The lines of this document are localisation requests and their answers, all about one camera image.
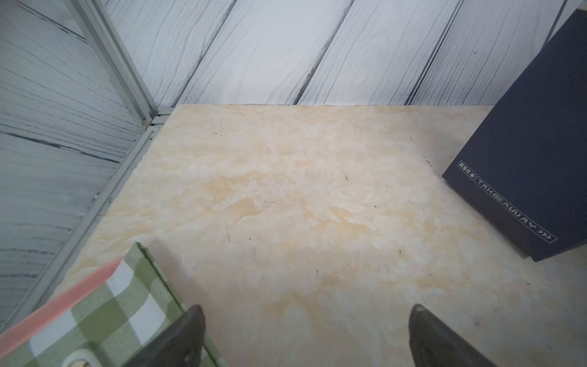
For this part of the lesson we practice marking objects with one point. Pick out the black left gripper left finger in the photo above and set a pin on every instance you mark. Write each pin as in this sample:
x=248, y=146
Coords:
x=181, y=344

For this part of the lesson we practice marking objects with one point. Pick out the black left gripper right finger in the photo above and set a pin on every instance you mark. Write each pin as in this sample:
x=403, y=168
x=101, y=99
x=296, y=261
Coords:
x=433, y=343

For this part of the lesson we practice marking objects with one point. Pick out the dark navy takeaway bag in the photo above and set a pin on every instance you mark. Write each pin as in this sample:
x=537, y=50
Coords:
x=524, y=168

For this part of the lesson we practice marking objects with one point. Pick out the green checkered cloth mat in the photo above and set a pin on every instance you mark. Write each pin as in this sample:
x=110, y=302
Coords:
x=112, y=324

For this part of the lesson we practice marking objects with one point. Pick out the red board under cloth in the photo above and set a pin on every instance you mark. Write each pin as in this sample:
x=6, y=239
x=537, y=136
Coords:
x=38, y=320

